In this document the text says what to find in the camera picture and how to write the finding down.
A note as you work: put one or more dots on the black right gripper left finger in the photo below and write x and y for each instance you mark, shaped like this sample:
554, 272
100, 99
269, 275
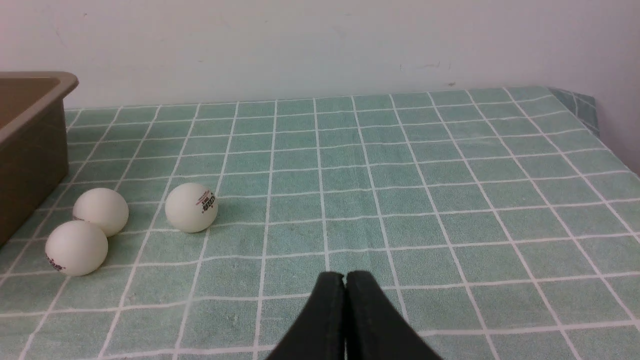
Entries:
317, 333

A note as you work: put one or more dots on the white ping-pong ball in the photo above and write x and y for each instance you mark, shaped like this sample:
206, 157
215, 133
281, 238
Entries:
191, 207
104, 208
76, 248

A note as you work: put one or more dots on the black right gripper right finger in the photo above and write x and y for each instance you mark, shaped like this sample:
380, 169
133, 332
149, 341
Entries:
375, 330

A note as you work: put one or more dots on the brown plastic bin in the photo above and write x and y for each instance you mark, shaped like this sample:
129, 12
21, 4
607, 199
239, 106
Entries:
33, 142

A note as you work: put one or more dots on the green checkered tablecloth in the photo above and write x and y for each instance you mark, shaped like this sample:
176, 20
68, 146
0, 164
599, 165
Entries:
494, 219

